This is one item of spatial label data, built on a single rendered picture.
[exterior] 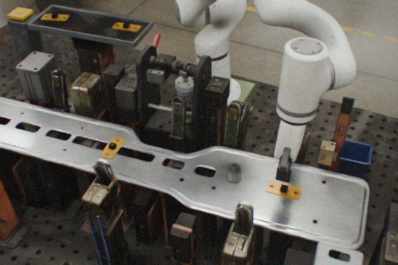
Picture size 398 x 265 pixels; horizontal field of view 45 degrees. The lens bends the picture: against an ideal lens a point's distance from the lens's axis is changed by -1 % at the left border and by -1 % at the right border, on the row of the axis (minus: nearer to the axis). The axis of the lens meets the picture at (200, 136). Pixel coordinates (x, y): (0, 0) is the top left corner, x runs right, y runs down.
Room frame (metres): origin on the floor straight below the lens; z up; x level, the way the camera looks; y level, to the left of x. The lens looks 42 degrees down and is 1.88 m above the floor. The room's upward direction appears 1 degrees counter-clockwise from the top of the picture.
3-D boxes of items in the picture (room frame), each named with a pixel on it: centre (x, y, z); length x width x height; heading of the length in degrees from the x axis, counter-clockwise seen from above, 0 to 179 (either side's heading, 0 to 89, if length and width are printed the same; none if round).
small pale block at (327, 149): (0.87, -0.32, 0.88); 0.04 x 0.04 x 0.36; 70
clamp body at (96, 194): (0.76, 0.24, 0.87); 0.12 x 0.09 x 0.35; 160
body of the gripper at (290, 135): (0.78, -0.20, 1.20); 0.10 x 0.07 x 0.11; 160
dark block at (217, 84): (1.07, -0.05, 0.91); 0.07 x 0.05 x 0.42; 160
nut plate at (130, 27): (1.31, 0.22, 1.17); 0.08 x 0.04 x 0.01; 72
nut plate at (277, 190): (0.78, -0.20, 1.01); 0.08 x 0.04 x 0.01; 70
